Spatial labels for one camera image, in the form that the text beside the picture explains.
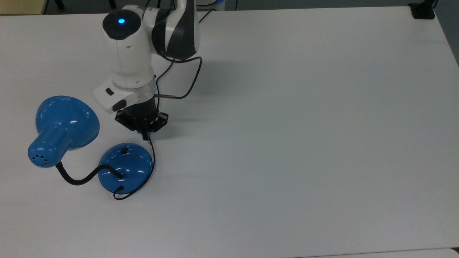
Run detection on black lamp power cable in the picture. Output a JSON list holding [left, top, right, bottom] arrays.
[[113, 135, 156, 200]]

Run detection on black table clamp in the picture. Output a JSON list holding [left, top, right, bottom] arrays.
[[408, 0, 439, 20]]

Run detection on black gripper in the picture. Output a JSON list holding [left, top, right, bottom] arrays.
[[115, 100, 169, 141]]

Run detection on blue gooseneck desk lamp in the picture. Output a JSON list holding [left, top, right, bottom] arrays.
[[28, 95, 153, 195]]

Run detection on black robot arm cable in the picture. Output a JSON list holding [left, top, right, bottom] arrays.
[[154, 56, 203, 108]]

